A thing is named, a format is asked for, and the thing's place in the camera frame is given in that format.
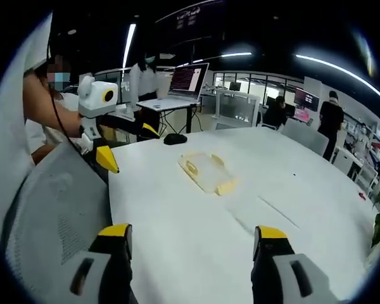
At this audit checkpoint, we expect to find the white mesh office chair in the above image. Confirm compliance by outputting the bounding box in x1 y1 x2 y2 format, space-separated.
2 141 115 304

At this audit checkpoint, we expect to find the open silver laptop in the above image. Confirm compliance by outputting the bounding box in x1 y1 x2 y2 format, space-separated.
136 62 210 111

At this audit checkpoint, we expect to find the white standing desk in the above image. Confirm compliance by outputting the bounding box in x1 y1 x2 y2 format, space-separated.
136 100 204 134

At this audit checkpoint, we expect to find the small black pouch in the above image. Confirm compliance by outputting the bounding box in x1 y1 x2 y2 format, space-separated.
163 133 188 146

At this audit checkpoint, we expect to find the white side desk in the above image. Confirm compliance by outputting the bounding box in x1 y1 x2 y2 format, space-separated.
331 144 378 191

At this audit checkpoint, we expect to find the dark computer monitor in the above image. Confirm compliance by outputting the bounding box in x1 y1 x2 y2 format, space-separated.
293 87 320 112

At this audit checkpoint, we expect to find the person's white shirt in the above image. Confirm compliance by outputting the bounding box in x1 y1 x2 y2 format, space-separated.
0 14 53 229

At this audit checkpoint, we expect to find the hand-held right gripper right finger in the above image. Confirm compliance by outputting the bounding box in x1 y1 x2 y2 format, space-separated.
251 225 333 304

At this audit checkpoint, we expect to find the long ceiling light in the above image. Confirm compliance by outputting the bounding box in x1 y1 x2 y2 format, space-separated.
220 51 253 59
122 23 137 68
295 54 380 109

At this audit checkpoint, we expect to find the cream plastic buckle part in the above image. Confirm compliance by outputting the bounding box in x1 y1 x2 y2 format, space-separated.
177 153 203 181
210 152 227 168

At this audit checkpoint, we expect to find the translucent cream strap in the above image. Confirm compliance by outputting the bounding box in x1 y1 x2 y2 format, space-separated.
180 153 238 197

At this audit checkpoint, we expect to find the white desk partition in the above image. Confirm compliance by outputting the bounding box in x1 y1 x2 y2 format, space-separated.
214 89 262 131

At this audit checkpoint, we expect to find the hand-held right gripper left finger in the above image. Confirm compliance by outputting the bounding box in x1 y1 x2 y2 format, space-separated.
58 223 136 304

